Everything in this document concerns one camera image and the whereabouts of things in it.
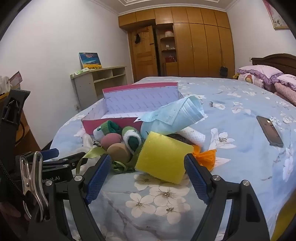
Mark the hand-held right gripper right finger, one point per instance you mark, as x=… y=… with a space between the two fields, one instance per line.
x=196 y=178

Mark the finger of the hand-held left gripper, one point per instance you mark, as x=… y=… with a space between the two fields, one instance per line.
x=49 y=153
x=74 y=157

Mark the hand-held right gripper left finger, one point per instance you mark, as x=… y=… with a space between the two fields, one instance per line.
x=98 y=178

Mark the green ribbon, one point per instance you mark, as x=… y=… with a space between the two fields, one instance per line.
x=92 y=153

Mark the clear plastic bag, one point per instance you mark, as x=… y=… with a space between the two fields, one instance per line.
x=89 y=141

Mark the orange mesh cloth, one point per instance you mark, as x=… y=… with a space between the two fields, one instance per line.
x=205 y=157

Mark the tan round puff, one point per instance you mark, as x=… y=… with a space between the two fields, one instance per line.
x=119 y=153

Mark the pink round puff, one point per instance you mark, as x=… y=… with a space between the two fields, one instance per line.
x=109 y=141

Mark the yellow sponge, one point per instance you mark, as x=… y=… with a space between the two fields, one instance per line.
x=161 y=157

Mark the green white sock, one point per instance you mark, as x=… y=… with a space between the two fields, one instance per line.
x=131 y=139
x=104 y=129

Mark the white waffle cloth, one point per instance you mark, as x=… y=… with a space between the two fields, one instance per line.
x=192 y=136

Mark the dark speckled knit cloth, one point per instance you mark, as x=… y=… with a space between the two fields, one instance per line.
x=179 y=138

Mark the blue face mask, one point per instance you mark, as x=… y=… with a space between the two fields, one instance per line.
x=182 y=113

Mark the pink cardboard box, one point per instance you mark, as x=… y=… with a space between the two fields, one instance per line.
x=138 y=99

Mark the metal spring clip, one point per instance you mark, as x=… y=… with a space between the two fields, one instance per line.
x=37 y=185

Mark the brown wooden desk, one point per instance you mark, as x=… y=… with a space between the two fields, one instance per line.
x=25 y=132

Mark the blue floral bed sheet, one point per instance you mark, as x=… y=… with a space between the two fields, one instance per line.
x=231 y=173

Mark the grey shelf unit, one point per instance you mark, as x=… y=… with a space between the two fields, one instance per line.
x=84 y=85

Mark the pink paper box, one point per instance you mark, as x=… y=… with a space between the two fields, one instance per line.
x=15 y=80

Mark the green white packet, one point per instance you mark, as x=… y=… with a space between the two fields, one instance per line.
x=79 y=72

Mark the grey smartphone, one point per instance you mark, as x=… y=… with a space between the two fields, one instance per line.
x=269 y=131

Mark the yellow fabric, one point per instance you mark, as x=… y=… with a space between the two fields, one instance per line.
x=284 y=222

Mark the blue yellow painting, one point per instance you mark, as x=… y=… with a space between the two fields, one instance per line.
x=90 y=60

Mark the yellow plush toy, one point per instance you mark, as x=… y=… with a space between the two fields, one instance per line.
x=236 y=76

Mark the black hanging bag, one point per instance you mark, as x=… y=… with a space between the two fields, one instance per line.
x=223 y=71

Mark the wooden door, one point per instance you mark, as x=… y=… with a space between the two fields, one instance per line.
x=143 y=60

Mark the pink frilled pillow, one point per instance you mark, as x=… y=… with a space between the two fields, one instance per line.
x=259 y=74

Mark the red shelf items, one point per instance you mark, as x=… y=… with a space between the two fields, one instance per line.
x=170 y=59

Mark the pink folded blanket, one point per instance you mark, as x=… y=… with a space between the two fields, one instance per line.
x=285 y=93

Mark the wooden wardrobe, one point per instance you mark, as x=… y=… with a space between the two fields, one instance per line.
x=196 y=46

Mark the purple frilled pillow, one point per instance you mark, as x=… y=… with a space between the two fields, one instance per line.
x=288 y=81

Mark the black hanging hat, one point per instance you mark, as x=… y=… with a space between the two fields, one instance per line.
x=137 y=39

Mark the dark wooden headboard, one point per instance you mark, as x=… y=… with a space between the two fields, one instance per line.
x=277 y=61

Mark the pink round box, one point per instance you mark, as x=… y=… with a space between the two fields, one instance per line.
x=169 y=33

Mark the framed wall picture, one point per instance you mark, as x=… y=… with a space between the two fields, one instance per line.
x=276 y=16

